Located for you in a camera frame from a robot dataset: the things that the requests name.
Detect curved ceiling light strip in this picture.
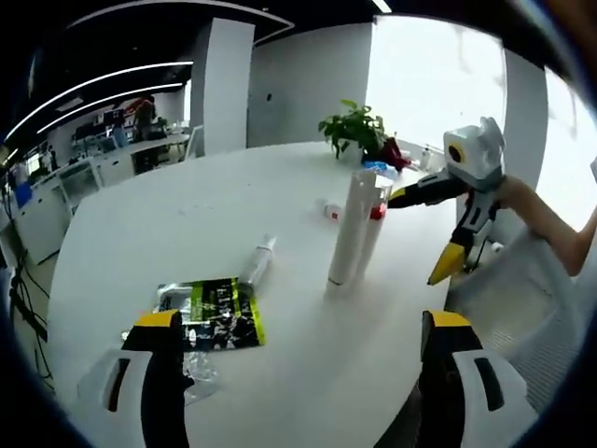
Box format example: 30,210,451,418
4,60,195,144
36,81,186,134

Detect clear plastic skincare sachet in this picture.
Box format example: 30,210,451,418
179,347,220,405

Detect dark red bag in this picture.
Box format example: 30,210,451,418
376,137,411,170

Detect black floor cables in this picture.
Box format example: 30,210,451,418
0,251,52,384

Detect potted green plant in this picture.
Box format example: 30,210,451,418
318,98,388,162

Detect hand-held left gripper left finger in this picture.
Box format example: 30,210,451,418
76,308,195,448

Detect tall white skincare tube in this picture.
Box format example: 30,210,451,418
325,170,378,300

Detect blue tissue packet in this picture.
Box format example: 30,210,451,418
362,160,400,181

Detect small white skincare tube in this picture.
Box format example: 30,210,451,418
315,198,346,221

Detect white mesh office chair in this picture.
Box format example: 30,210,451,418
447,228,597,412

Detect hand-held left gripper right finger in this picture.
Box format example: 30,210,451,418
417,308,535,448

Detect green silver skincare sachet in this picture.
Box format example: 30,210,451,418
156,277,270,351

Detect row of white office desks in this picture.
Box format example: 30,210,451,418
0,133,192,267

